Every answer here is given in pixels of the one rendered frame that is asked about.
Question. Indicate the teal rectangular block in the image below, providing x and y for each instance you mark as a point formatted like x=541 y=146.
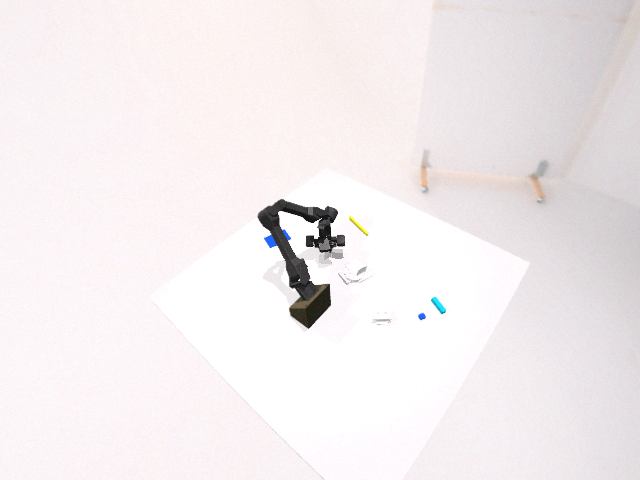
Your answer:
x=436 y=302

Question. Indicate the yellow flat bar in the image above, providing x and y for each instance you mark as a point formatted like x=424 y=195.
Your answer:
x=358 y=225

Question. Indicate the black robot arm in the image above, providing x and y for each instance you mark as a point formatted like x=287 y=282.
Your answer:
x=296 y=268

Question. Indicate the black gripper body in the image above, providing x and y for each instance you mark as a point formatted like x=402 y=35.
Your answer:
x=339 y=240

